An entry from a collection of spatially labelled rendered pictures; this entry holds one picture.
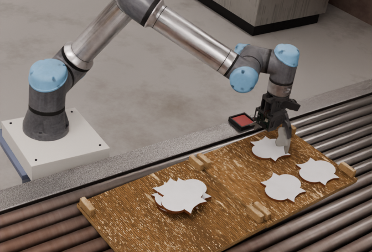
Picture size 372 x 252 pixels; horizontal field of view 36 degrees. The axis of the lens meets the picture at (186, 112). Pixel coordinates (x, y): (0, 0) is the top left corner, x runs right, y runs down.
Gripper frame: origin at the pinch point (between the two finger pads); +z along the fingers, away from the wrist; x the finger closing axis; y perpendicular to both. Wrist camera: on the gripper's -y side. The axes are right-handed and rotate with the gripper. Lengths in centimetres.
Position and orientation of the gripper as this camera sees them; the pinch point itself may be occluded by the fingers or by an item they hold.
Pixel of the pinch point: (271, 141)
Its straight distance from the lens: 192.8
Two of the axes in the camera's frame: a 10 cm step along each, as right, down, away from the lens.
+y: -7.9, 2.7, -5.5
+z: -1.0, 8.3, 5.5
